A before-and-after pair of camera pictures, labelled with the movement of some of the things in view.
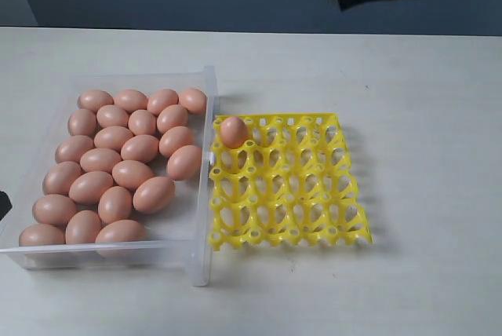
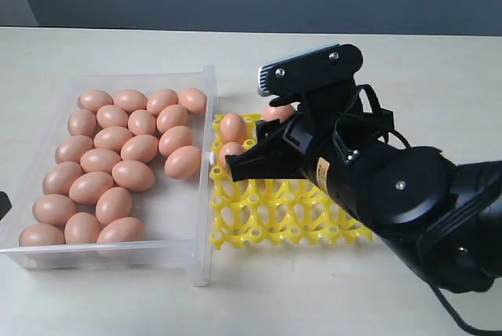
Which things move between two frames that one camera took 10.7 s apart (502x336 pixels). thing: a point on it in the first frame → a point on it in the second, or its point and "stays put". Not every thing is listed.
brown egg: x=154 y=195 → x=279 y=113
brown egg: x=175 y=136 stays put
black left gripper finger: x=5 y=204 stays put
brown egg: x=140 y=147 stays put
